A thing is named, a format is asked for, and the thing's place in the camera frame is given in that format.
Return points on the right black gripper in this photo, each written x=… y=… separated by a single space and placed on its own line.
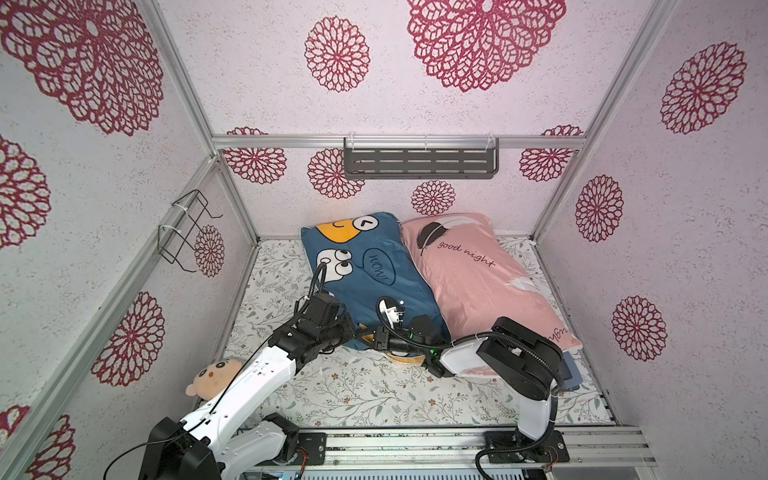
x=384 y=336

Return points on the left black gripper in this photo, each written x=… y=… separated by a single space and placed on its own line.
x=349 y=328

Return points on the blue cartoon pillow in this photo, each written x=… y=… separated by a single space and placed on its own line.
x=366 y=259

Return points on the pink good night pillow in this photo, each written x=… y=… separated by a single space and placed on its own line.
x=475 y=281

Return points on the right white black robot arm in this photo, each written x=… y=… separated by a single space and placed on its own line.
x=526 y=361

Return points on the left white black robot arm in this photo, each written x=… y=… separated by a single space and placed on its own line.
x=205 y=443

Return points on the floral bed sheet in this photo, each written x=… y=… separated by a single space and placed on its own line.
x=351 y=388

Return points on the plush doll toy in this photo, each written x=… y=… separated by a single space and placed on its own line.
x=213 y=379

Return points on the aluminium mounting rail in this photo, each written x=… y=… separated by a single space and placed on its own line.
x=456 y=448

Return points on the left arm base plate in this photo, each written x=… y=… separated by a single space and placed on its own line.
x=303 y=448

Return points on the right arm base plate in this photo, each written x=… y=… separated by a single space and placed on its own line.
x=511 y=446

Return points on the grey metal wall shelf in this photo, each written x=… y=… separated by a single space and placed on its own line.
x=425 y=163

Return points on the black wire wall rack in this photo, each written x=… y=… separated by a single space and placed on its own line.
x=192 y=242

